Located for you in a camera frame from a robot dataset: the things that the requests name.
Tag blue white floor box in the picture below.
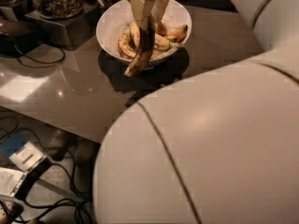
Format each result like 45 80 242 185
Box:
0 133 47 171

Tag white ceramic bowl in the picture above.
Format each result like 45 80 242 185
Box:
96 0 192 65

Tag white power strip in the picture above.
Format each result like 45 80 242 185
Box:
0 201 23 224

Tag black appliance cable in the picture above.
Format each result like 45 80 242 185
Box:
12 42 66 66

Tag glass jar of nuts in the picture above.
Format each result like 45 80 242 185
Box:
32 0 83 20

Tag small orange banana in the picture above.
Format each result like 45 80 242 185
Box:
166 24 188 43

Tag spotted banana bunch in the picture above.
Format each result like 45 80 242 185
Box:
118 21 185 60

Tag dark round appliance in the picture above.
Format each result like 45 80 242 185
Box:
0 19 41 56

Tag steel display stand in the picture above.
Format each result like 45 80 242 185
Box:
25 3 101 50
0 0 34 21

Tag small upright yellow banana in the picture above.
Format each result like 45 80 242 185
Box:
155 21 167 36

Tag long spotted banana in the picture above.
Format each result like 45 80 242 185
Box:
124 14 155 77

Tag black floor cables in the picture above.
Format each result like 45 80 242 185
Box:
0 115 97 224

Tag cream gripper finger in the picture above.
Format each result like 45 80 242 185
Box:
151 0 169 23
130 0 155 31

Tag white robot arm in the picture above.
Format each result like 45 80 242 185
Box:
93 0 299 224

